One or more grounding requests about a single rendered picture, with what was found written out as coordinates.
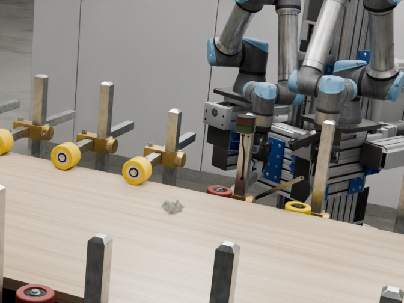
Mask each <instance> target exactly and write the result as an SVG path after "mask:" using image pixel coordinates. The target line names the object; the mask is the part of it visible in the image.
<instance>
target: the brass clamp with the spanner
mask: <svg viewBox="0 0 404 303"><path fill-rule="evenodd" d="M232 191H233V195H232V199H235V200H240V201H246V202H250V203H255V197H254V196H250V194H249V193H247V194H246V195H245V196H240V195H234V190H232Z"/></svg>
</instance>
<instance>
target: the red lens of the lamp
mask: <svg viewBox="0 0 404 303"><path fill-rule="evenodd" d="M255 121H256V118H253V119H247V118H240V117H238V116H237V115H236V124H239V125H243V126H254V125H255Z"/></svg>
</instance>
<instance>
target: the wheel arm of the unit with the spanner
mask: <svg viewBox="0 0 404 303"><path fill-rule="evenodd" d="M257 173H258V172H256V171H251V170H250V172H249V181H248V188H249V187H250V186H251V185H252V184H253V183H254V182H255V181H256V180H257ZM234 187H235V184H234V185H233V186H232V187H231V188H230V189H231V190H234Z"/></svg>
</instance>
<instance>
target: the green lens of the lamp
mask: <svg viewBox="0 0 404 303"><path fill-rule="evenodd" d="M254 126H255V125H254ZM254 126H252V127H245V126H240V125H237V124H235V129H234V130H235V131H236V132H239V133H245V134H251V133H254Z"/></svg>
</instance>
